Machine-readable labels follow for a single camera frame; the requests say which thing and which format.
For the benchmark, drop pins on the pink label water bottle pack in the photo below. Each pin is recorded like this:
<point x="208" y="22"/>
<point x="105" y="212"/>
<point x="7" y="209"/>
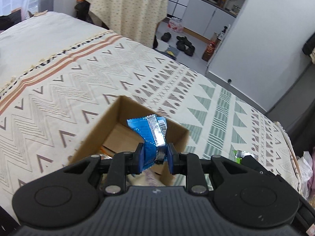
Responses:
<point x="176" y="25"/>

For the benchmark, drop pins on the long orange bread packet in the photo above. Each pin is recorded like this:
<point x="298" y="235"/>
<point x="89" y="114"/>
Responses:
<point x="106" y="153"/>

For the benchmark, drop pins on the white bed sheet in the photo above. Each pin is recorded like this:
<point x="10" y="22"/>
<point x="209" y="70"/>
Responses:
<point x="37" y="36"/>

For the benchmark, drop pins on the black bag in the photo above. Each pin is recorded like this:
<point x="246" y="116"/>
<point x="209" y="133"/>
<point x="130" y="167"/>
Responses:
<point x="82" y="11"/>

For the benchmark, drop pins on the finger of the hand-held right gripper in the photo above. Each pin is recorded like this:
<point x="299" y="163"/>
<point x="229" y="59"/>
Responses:
<point x="249" y="161"/>

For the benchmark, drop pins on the pink snack packet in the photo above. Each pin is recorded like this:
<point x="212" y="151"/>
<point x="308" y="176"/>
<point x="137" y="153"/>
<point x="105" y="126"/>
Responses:
<point x="146" y="180"/>

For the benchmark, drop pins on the brown cardboard box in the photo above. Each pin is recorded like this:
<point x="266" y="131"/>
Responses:
<point x="98" y="132"/>

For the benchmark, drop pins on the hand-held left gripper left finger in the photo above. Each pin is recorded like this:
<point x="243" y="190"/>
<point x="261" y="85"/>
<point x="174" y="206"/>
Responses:
<point x="139" y="158"/>

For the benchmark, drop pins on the black spray bottle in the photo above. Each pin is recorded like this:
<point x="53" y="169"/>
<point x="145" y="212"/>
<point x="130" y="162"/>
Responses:
<point x="225" y="32"/>

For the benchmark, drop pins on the white kitchen cabinet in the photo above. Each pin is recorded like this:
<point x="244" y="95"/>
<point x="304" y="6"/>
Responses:
<point x="209" y="18"/>

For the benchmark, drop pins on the blue snack packet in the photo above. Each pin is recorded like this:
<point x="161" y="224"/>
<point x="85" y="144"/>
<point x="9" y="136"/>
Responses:
<point x="146" y="132"/>

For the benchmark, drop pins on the patterned bed blanket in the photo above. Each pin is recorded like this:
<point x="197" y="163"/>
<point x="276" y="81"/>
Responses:
<point x="73" y="78"/>

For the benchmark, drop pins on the dotted cream tablecloth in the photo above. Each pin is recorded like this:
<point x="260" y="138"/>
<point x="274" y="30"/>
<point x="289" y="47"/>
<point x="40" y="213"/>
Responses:
<point x="123" y="9"/>

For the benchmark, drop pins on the green snack packet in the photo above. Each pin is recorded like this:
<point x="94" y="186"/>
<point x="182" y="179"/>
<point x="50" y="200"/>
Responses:
<point x="238" y="155"/>

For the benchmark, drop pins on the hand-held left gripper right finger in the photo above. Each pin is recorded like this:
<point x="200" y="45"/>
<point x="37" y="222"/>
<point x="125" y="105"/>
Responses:
<point x="171" y="161"/>

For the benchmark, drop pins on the white clothes pile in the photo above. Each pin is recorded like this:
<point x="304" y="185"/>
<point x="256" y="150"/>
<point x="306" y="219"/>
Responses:
<point x="304" y="167"/>

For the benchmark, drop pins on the black slipper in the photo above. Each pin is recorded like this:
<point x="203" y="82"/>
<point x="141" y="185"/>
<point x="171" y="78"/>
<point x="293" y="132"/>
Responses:
<point x="166" y="36"/>
<point x="182" y="39"/>
<point x="183" y="46"/>
<point x="190" y="51"/>

